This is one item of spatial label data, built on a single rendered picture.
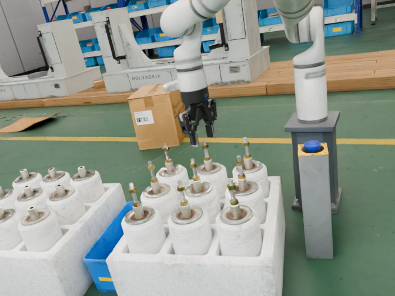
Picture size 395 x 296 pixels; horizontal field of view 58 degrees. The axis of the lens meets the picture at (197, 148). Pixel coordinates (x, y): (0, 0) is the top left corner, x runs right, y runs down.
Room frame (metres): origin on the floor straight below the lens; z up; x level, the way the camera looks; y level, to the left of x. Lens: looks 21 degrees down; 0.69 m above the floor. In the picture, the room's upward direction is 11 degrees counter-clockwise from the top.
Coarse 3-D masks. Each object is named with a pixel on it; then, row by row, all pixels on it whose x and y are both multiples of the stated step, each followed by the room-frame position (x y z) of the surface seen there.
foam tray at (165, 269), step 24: (120, 240) 0.77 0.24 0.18; (168, 240) 0.73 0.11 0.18; (216, 240) 0.69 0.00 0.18; (264, 240) 0.66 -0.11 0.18; (120, 264) 0.69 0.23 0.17; (144, 264) 0.67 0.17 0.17; (168, 264) 0.65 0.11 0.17; (192, 264) 0.63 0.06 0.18; (216, 264) 0.61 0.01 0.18; (240, 264) 0.60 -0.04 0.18; (264, 264) 0.58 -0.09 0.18; (120, 288) 0.69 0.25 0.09; (144, 288) 0.67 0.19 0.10; (168, 288) 0.65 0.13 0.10; (192, 288) 0.63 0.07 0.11; (216, 288) 0.62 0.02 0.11; (240, 288) 0.60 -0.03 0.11; (264, 288) 0.58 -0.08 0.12
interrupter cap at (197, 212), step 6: (180, 210) 0.73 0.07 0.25; (192, 210) 0.72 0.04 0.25; (198, 210) 0.72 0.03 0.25; (174, 216) 0.71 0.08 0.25; (180, 216) 0.71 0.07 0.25; (192, 216) 0.70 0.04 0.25; (198, 216) 0.69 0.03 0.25; (174, 222) 0.69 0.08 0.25; (180, 222) 0.68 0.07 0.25; (186, 222) 0.68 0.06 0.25; (192, 222) 0.67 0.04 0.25
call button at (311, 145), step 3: (309, 141) 0.81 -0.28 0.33; (312, 141) 0.81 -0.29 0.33; (315, 141) 0.81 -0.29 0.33; (306, 144) 0.80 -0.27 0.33; (309, 144) 0.79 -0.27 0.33; (312, 144) 0.79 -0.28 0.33; (315, 144) 0.79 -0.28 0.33; (318, 144) 0.78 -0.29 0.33; (306, 147) 0.79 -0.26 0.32; (309, 147) 0.78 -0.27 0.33; (312, 147) 0.78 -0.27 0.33; (315, 147) 0.78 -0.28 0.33; (318, 147) 0.78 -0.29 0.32; (309, 150) 0.79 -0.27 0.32; (312, 150) 0.79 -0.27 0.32; (315, 150) 0.78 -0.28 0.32
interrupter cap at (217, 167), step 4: (204, 164) 0.96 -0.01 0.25; (212, 164) 0.95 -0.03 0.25; (216, 164) 0.95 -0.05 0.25; (220, 164) 0.94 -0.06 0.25; (200, 168) 0.94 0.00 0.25; (204, 168) 0.95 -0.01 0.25; (216, 168) 0.93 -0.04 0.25; (220, 168) 0.92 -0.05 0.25; (200, 172) 0.92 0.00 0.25; (204, 172) 0.91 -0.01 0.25; (208, 172) 0.91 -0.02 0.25; (212, 172) 0.90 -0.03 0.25; (216, 172) 0.90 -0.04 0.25
